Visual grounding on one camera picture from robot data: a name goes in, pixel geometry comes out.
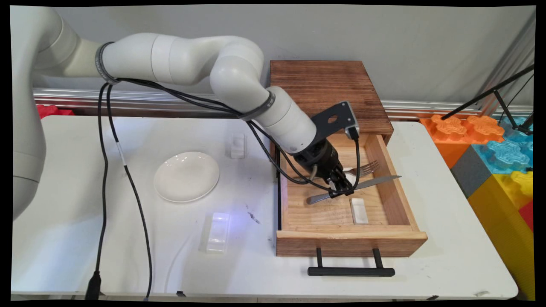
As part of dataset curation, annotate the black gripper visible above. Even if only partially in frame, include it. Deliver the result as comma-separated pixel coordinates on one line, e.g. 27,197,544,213
293,140,354,200

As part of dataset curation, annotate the silver table knife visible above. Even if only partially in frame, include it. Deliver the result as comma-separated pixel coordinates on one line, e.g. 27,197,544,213
306,175,402,205

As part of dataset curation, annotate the silver fork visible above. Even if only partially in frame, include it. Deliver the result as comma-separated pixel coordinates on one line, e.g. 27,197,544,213
341,160,381,177

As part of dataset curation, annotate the light wooden drawer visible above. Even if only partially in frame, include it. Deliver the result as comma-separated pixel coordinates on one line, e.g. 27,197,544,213
275,133,428,258

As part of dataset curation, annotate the dark wooden drawer cabinet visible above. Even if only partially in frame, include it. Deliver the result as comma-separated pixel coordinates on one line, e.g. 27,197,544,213
270,60,395,162

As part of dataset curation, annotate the orange foam block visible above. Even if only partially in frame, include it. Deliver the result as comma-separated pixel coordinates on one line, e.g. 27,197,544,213
420,115,504,169

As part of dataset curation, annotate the grey foam block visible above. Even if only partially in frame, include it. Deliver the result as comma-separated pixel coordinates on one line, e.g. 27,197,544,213
450,146,493,199

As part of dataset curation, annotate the white cutlery rest near knife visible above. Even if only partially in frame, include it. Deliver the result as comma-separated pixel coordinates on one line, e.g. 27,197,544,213
200,212,233,255

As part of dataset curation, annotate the white round plate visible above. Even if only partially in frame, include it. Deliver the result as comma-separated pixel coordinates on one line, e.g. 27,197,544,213
154,151,221,203

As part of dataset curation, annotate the yellow foam block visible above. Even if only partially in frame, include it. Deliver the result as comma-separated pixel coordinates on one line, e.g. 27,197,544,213
467,171,536,299

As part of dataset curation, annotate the blue foam block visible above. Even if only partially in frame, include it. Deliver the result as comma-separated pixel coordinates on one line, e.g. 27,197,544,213
471,115,534,175

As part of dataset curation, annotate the black tripod stand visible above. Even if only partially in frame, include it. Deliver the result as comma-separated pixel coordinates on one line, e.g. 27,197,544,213
441,66,534,137

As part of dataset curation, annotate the small red foam block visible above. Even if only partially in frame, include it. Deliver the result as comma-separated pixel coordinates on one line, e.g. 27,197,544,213
518,200,534,233

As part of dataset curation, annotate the large red foam block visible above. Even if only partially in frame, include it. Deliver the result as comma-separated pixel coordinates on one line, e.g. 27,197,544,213
36,104,76,119

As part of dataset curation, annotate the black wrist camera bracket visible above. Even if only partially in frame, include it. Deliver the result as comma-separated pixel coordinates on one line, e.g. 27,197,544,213
311,101,360,140

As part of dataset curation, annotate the black drawer handle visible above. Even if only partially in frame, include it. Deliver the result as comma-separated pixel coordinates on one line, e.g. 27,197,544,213
307,247,396,278

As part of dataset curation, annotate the aluminium wall rail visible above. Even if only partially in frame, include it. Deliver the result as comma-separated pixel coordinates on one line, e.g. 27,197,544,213
33,87,534,122

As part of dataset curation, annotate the thin black cable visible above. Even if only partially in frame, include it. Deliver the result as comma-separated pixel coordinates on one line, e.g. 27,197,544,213
105,79,361,300

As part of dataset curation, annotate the black cable with plug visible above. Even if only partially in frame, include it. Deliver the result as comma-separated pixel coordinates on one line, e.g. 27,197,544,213
84,79,333,300

